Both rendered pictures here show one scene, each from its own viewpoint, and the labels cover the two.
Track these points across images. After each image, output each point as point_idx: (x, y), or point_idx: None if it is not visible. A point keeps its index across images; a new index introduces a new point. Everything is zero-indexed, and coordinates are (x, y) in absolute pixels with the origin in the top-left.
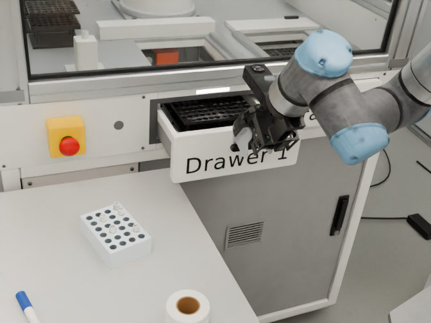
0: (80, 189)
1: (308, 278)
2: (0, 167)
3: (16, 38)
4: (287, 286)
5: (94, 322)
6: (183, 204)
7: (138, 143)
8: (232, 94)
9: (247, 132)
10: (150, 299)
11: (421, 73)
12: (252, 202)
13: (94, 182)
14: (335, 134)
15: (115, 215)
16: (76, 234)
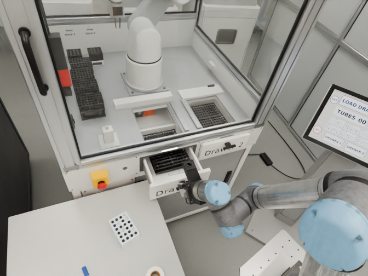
0: (108, 196)
1: None
2: (70, 190)
3: (73, 148)
4: None
5: None
6: (155, 204)
7: (134, 172)
8: (178, 149)
9: (183, 189)
10: (139, 265)
11: (261, 201)
12: None
13: (114, 191)
14: (220, 227)
15: (124, 219)
16: (107, 226)
